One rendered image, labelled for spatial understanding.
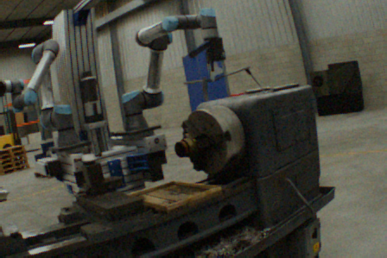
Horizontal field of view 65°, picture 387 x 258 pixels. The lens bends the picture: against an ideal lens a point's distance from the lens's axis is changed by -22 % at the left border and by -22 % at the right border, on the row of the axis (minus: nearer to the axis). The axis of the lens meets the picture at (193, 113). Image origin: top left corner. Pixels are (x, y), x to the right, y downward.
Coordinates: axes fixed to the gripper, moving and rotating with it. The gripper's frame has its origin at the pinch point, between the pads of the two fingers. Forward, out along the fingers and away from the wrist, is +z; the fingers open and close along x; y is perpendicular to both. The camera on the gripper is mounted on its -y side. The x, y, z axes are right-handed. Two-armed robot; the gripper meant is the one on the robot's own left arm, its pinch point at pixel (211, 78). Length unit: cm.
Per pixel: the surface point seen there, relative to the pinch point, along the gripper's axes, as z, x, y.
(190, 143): 26.5, -10.7, -14.8
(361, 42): -36, 732, 676
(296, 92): 12, 7, 48
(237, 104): 13.4, -1.0, 10.8
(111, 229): 44, -57, -54
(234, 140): 27.3, -13.7, 4.6
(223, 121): 18.5, -11.3, 0.8
